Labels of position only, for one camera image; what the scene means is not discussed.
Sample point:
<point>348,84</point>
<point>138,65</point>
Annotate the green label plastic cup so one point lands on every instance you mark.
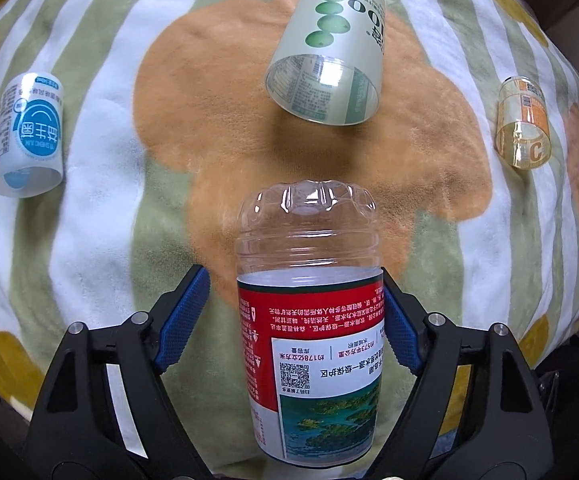
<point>328,66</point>

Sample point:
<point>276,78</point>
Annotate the striped floral blanket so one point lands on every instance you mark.
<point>167,128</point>

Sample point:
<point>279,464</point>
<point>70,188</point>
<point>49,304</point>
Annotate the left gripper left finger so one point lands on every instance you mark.
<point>103,411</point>

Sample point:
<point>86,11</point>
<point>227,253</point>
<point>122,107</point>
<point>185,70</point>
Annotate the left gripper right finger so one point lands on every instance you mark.
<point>503,431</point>

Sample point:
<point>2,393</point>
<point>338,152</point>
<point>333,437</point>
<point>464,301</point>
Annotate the orange label plastic cup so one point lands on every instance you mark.
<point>522,136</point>

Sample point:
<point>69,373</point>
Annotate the blue label plastic cup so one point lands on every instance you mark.
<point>31,161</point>

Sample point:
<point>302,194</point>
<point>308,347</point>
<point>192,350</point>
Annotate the red label plastic cup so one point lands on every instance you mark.
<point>312,312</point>

